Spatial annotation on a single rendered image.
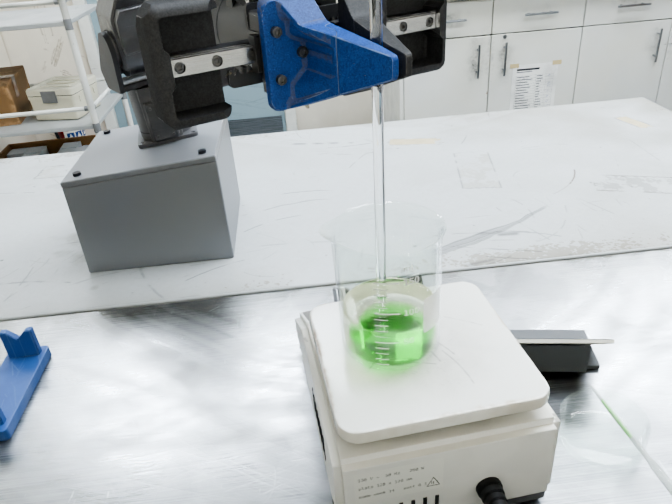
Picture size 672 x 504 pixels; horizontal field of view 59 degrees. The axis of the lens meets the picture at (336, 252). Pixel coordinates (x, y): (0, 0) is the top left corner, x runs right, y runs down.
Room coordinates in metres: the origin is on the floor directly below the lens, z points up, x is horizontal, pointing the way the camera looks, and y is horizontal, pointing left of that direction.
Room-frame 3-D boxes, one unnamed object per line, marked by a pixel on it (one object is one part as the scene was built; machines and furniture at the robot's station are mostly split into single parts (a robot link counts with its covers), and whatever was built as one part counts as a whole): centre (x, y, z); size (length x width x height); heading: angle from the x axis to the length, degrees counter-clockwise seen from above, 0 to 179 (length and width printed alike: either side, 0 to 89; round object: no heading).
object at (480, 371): (0.28, -0.04, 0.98); 0.12 x 0.12 x 0.01; 8
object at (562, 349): (0.36, -0.15, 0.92); 0.09 x 0.06 x 0.04; 83
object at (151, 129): (0.65, 0.18, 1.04); 0.07 x 0.07 x 0.06; 13
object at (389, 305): (0.29, -0.03, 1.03); 0.07 x 0.06 x 0.08; 91
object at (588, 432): (0.27, -0.17, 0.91); 0.06 x 0.06 x 0.02
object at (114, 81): (0.65, 0.18, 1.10); 0.09 x 0.07 x 0.06; 123
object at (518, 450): (0.31, -0.04, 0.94); 0.22 x 0.13 x 0.08; 8
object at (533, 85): (2.70, -0.96, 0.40); 0.24 x 0.01 x 0.30; 93
